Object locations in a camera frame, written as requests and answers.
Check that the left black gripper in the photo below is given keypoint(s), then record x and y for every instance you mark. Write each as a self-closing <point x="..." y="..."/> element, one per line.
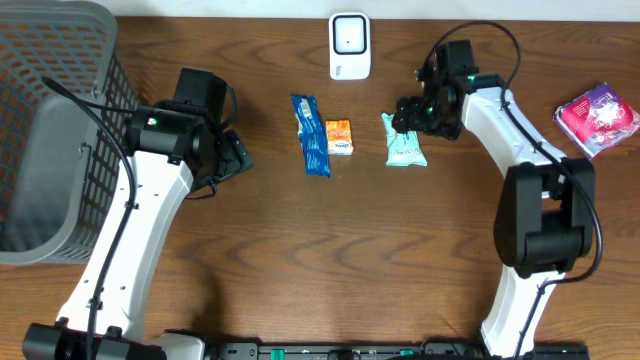
<point x="232" y="151"/>

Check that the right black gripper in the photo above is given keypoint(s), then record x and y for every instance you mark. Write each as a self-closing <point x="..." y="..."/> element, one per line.
<point x="409" y="116"/>

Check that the teal wet wipes packet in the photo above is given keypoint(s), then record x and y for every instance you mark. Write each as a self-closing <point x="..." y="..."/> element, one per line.
<point x="403" y="148"/>

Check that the blue snack bar wrapper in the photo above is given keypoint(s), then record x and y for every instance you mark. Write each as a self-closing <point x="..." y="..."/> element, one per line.
<point x="311" y="134"/>

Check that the orange tissue packet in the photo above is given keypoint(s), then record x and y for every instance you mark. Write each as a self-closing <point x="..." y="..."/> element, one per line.
<point x="339" y="137"/>

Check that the red purple snack packet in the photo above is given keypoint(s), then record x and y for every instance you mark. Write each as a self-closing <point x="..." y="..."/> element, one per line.
<point x="597" y="120"/>

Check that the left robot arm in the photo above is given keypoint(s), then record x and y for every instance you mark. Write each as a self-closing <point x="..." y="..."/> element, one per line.
<point x="170" y="154"/>

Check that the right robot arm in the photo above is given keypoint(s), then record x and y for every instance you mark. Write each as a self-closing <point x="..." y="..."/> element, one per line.
<point x="546" y="219"/>

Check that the grey plastic mesh basket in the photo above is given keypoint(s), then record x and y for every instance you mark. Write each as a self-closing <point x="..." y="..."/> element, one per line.
<point x="58" y="170"/>

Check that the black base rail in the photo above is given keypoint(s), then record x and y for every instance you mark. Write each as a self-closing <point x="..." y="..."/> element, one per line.
<point x="434" y="349"/>

